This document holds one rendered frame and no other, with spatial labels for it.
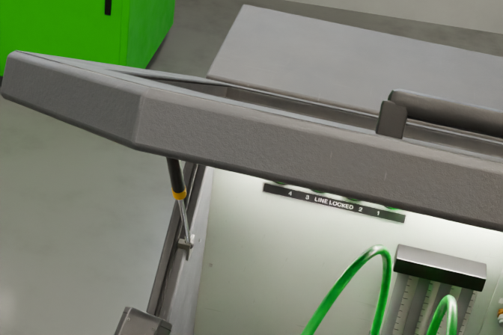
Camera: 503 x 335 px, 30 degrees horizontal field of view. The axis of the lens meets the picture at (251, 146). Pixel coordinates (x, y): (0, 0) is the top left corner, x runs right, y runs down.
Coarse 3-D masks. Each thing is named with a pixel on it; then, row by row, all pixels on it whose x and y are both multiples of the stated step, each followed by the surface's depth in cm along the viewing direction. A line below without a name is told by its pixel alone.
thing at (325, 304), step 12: (372, 252) 129; (384, 252) 134; (360, 264) 126; (384, 264) 140; (348, 276) 124; (384, 276) 143; (336, 288) 123; (384, 288) 145; (324, 300) 122; (384, 300) 147; (324, 312) 121; (384, 312) 150; (312, 324) 120; (372, 324) 152
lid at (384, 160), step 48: (48, 96) 63; (96, 96) 57; (144, 96) 53; (192, 96) 53; (240, 96) 129; (288, 96) 142; (432, 96) 55; (144, 144) 53; (192, 144) 53; (240, 144) 52; (288, 144) 52; (336, 144) 52; (384, 144) 51; (432, 144) 57; (480, 144) 125; (336, 192) 52; (384, 192) 51; (432, 192) 51; (480, 192) 51
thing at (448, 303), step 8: (448, 296) 132; (440, 304) 137; (448, 304) 129; (456, 304) 129; (440, 312) 139; (448, 312) 128; (456, 312) 128; (432, 320) 142; (440, 320) 141; (448, 320) 126; (456, 320) 126; (432, 328) 143; (448, 328) 125; (456, 328) 125
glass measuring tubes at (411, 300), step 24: (408, 264) 149; (432, 264) 149; (456, 264) 150; (480, 264) 150; (408, 288) 155; (432, 288) 154; (456, 288) 153; (480, 288) 149; (408, 312) 158; (432, 312) 155
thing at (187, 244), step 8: (168, 160) 120; (176, 160) 120; (168, 168) 122; (176, 168) 121; (176, 176) 123; (176, 184) 125; (184, 184) 127; (176, 192) 127; (184, 192) 128; (184, 208) 132; (184, 216) 134; (184, 224) 136; (184, 232) 138; (184, 240) 142; (192, 240) 142; (184, 248) 142; (192, 248) 145
